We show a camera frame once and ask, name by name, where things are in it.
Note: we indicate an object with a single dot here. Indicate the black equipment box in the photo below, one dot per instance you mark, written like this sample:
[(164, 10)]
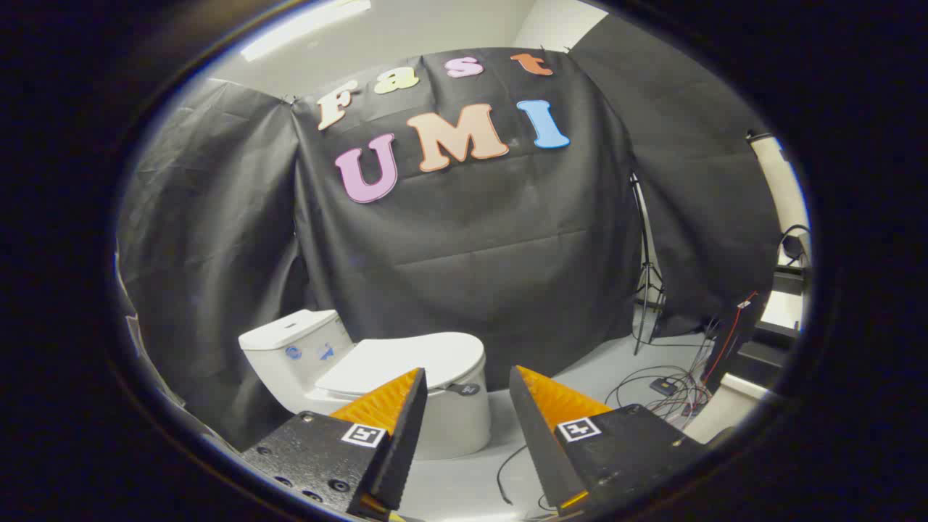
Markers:
[(786, 279)]

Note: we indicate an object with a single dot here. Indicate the white padded post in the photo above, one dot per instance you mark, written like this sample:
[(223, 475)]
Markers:
[(779, 181)]

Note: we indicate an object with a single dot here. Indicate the small black floor device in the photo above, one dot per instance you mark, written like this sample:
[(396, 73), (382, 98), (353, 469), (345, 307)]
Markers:
[(663, 386)]

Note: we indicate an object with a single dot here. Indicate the white toilet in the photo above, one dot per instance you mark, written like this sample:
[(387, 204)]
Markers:
[(464, 428)]

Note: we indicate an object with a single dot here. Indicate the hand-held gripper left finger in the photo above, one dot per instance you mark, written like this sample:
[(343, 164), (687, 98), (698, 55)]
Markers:
[(406, 435)]

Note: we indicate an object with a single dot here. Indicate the black tripod stand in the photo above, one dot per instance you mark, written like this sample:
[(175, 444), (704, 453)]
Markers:
[(647, 275)]

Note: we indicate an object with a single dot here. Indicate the white cabinet corner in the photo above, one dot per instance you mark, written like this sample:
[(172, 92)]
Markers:
[(728, 409)]

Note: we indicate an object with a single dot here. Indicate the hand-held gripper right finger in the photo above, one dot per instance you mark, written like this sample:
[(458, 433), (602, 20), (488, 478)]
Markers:
[(533, 435)]

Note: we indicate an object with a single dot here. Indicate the black backdrop cloth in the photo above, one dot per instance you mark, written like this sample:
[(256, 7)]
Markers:
[(471, 239)]

